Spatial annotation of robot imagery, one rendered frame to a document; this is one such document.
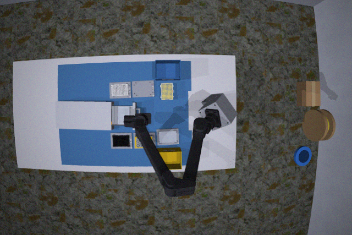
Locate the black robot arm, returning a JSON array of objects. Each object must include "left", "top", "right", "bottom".
[{"left": 124, "top": 108, "right": 222, "bottom": 197}]

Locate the blue flat mat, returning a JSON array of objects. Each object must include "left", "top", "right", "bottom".
[{"left": 58, "top": 61, "right": 192, "bottom": 167}]

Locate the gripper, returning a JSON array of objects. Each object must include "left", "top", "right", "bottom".
[{"left": 135, "top": 113, "right": 151, "bottom": 124}]

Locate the blue open-top tray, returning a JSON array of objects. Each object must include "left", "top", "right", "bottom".
[{"left": 155, "top": 60, "right": 181, "bottom": 81}]

